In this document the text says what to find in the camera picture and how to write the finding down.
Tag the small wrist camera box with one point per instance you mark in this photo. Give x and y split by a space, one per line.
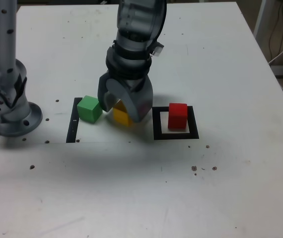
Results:
158 49

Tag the red cube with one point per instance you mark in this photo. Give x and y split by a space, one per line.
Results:
177 116

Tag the white frame post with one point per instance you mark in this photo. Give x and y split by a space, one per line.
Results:
261 17

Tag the black tape strip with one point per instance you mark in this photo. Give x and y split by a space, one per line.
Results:
71 129

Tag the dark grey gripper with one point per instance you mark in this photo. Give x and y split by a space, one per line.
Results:
135 84

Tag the yellow cube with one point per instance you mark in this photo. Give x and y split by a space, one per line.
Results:
120 117

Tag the green cube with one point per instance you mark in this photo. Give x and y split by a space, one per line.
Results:
89 109

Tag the black tape square outline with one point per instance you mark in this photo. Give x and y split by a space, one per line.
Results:
156 124

